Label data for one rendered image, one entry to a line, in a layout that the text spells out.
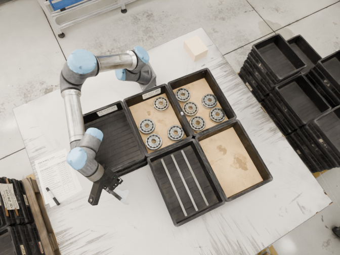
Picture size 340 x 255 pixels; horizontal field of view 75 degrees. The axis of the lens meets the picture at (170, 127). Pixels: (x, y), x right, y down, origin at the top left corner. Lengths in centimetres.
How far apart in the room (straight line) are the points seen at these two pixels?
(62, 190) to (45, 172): 17
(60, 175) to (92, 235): 43
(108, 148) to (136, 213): 43
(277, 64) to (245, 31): 97
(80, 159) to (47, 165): 80
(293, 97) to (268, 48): 51
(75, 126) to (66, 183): 58
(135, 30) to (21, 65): 138
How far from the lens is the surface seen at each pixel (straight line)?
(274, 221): 161
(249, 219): 156
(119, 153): 141
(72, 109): 116
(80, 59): 114
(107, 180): 104
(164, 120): 144
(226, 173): 140
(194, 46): 183
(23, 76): 305
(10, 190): 218
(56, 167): 166
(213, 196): 137
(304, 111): 231
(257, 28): 322
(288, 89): 234
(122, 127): 145
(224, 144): 143
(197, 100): 152
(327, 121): 223
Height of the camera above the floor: 217
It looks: 70 degrees down
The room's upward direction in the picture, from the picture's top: 2 degrees clockwise
